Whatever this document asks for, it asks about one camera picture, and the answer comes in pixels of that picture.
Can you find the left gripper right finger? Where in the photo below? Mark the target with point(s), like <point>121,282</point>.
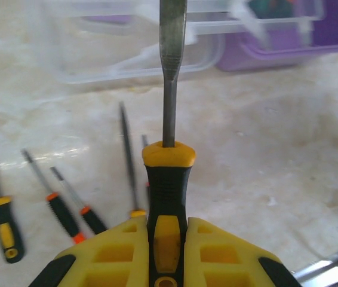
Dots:
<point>193,245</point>

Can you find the orange black precision screwdriver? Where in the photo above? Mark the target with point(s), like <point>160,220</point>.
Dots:
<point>94,221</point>
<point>63,215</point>

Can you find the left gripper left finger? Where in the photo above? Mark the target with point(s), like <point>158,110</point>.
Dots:
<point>139,239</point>

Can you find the clear plastic inner tray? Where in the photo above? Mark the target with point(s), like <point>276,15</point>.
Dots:
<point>276,22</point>

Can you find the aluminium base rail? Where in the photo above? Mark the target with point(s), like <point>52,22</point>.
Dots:
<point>321,269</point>

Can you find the purple plastic tool box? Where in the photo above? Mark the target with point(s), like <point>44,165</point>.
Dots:
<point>336,30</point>

